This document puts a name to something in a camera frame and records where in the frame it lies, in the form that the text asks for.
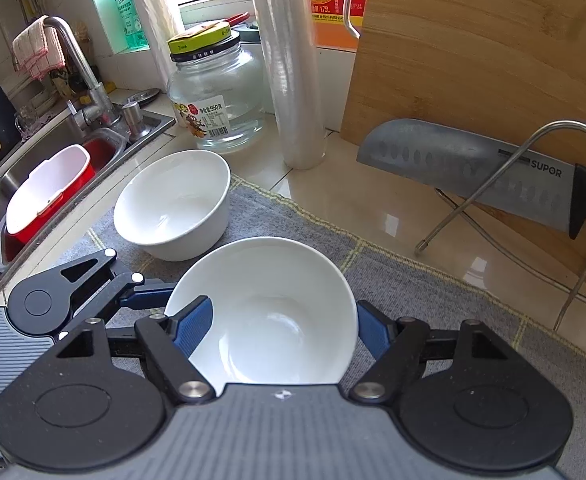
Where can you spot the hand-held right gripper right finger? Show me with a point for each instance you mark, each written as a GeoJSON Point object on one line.
{"type": "Point", "coordinates": [373, 330]}

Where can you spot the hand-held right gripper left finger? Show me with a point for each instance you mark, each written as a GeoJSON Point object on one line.
{"type": "Point", "coordinates": [193, 325]}

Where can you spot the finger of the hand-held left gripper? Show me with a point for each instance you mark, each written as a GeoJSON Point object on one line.
{"type": "Point", "coordinates": [148, 295]}

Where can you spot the white pink flower bowl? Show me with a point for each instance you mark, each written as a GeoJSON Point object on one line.
{"type": "Point", "coordinates": [273, 310]}
{"type": "Point", "coordinates": [173, 200]}

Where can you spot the grey blue checked towel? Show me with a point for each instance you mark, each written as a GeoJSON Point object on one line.
{"type": "Point", "coordinates": [423, 280]}

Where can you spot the red plastic basin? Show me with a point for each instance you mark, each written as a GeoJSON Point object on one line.
{"type": "Point", "coordinates": [33, 236]}

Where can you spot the white plastic basket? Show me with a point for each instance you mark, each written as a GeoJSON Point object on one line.
{"type": "Point", "coordinates": [48, 185]}

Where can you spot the steel sink knob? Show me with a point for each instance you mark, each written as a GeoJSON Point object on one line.
{"type": "Point", "coordinates": [134, 120]}

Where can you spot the steel sink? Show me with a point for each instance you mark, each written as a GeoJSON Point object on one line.
{"type": "Point", "coordinates": [28, 157]}

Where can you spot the round steel strainer lid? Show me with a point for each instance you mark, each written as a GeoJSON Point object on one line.
{"type": "Point", "coordinates": [143, 96]}

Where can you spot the glass jar yellow green lid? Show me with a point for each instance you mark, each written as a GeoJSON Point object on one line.
{"type": "Point", "coordinates": [213, 100]}

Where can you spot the steel faucet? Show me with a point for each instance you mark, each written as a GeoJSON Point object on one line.
{"type": "Point", "coordinates": [80, 60]}

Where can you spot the clear cling film roll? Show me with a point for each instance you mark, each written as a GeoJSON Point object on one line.
{"type": "Point", "coordinates": [288, 85]}

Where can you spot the pink checked cloth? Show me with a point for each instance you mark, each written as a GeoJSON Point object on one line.
{"type": "Point", "coordinates": [35, 52]}

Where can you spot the white plastic bag roll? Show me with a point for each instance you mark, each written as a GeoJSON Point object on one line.
{"type": "Point", "coordinates": [153, 25]}

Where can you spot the green dish soap bottle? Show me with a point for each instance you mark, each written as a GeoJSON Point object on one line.
{"type": "Point", "coordinates": [130, 15]}

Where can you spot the bamboo cutting board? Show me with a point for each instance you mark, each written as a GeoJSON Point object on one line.
{"type": "Point", "coordinates": [473, 60]}

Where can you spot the orange cooking wine jug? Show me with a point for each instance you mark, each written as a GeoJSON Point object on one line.
{"type": "Point", "coordinates": [330, 0]}

